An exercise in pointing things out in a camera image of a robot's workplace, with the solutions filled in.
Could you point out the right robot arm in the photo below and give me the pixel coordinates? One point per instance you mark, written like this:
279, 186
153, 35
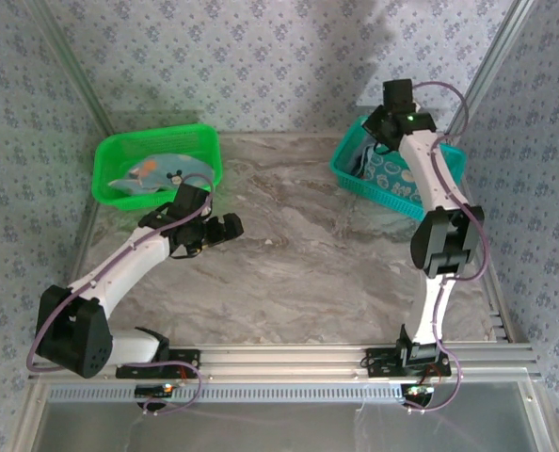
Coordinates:
425, 165

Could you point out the light blue dotted cartoon towel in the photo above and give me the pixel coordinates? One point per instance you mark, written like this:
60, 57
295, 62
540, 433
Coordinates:
157, 172

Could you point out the small circuit board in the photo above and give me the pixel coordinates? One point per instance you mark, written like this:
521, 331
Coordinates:
154, 390
418, 391

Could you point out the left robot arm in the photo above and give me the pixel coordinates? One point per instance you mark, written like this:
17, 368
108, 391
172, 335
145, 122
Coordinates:
129, 259

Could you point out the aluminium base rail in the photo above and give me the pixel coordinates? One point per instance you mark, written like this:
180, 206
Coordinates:
284, 360

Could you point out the thin aluminium table edge strip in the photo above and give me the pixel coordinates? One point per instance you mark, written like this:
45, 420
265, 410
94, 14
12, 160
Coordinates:
284, 135

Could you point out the green plastic basket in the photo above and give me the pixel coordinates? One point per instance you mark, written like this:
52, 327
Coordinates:
119, 150

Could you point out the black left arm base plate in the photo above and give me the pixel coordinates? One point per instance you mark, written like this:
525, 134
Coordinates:
185, 355

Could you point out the aluminium frame post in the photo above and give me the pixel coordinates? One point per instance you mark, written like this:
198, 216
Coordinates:
491, 70
72, 70

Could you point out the teal towel white pattern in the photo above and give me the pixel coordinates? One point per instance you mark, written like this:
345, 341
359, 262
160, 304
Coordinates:
390, 181

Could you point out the grey metal sheet panel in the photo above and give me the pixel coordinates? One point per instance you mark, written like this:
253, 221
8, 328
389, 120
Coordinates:
284, 428

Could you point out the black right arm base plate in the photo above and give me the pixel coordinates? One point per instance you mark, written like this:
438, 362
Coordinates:
378, 362

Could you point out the aluminium table side rail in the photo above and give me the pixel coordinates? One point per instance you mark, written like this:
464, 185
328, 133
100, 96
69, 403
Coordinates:
79, 245
484, 245

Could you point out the teal plastic basket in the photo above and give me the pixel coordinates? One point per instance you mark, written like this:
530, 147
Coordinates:
343, 162

